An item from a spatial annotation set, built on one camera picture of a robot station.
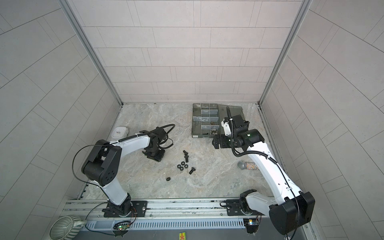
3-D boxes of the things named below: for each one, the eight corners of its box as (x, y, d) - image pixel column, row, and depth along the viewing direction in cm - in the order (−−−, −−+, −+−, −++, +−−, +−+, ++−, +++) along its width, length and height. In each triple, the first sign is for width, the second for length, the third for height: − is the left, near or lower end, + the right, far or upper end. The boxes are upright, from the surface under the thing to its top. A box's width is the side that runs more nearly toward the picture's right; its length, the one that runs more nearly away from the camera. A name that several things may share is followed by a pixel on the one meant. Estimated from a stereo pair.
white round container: (112, 139, 98) (110, 136, 95) (117, 129, 103) (114, 126, 100) (126, 139, 98) (124, 136, 95) (130, 129, 103) (128, 126, 100)
